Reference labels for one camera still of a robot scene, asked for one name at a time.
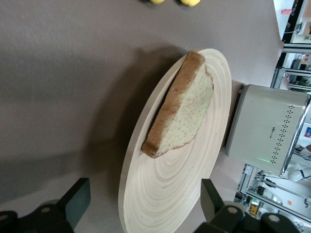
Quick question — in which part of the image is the aluminium frame post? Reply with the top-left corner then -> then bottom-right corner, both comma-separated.
234,164 -> 311,233

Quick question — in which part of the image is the round wooden plate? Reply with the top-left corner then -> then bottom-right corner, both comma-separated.
118,48 -> 232,233

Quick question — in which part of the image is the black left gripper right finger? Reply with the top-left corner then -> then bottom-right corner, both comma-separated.
198,178 -> 311,233

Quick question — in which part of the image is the brown table cover mat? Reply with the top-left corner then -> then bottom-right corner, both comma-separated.
0,0 -> 285,233

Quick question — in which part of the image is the beige chrome toaster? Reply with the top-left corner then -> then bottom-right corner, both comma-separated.
223,83 -> 311,177

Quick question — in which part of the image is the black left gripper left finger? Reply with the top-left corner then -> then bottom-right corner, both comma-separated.
0,178 -> 91,233

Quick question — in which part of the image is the aluminium frame shelving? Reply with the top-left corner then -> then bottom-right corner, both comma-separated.
269,0 -> 311,94

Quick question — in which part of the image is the slice of toast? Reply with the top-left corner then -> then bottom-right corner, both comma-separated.
141,50 -> 215,159

